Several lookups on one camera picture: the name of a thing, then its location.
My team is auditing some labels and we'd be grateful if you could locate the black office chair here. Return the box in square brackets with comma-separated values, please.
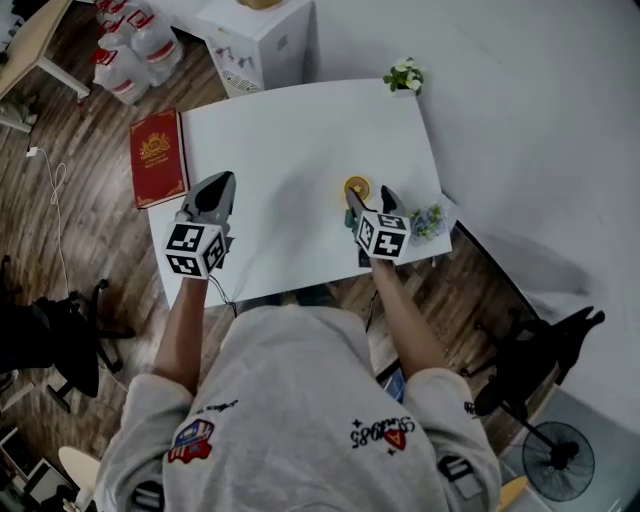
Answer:
[0, 254, 136, 399]

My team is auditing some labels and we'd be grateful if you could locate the long white cable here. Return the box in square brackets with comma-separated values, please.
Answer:
[37, 149, 71, 296]

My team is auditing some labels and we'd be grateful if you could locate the white rectangular table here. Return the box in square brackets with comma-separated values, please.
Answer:
[147, 78, 454, 309]

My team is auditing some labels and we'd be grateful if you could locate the red hardcover book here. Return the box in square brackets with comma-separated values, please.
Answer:
[129, 108, 190, 210]

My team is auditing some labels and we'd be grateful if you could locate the white box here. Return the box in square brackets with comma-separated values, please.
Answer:
[195, 0, 319, 99]

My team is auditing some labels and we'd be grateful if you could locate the grey strap with black buckle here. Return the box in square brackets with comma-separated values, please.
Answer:
[437, 454, 482, 501]
[130, 479, 164, 512]

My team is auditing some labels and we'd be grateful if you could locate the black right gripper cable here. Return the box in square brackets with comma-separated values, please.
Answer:
[364, 289, 381, 334]

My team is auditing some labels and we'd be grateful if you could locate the person's grey printed sweatshirt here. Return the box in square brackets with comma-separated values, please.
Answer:
[94, 304, 501, 512]

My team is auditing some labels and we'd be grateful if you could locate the light wooden table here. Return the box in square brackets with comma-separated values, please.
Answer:
[0, 0, 91, 101]

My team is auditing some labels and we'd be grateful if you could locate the black standing fan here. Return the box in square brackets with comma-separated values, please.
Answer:
[499, 399, 596, 503]

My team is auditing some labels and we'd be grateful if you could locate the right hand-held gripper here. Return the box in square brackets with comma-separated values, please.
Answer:
[346, 185, 412, 269]

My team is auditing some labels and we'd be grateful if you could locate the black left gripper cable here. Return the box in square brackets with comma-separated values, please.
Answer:
[207, 273, 239, 319]

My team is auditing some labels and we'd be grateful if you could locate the round wooden board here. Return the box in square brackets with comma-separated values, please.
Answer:
[497, 474, 529, 512]

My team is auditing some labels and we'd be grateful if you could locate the person's left forearm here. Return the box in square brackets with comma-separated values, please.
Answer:
[152, 274, 211, 396]

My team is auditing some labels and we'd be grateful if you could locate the yellow handheld fan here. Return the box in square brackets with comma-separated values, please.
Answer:
[342, 174, 374, 232]

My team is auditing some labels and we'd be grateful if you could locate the person's right forearm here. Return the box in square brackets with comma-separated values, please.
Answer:
[370, 257, 449, 381]

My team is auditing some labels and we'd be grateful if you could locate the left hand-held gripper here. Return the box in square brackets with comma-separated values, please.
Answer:
[164, 170, 237, 279]

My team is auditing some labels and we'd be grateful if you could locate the small green potted plant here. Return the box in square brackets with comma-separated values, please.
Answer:
[382, 57, 425, 97]

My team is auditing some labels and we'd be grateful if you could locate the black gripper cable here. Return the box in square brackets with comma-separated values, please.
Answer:
[364, 289, 381, 334]
[207, 273, 239, 319]

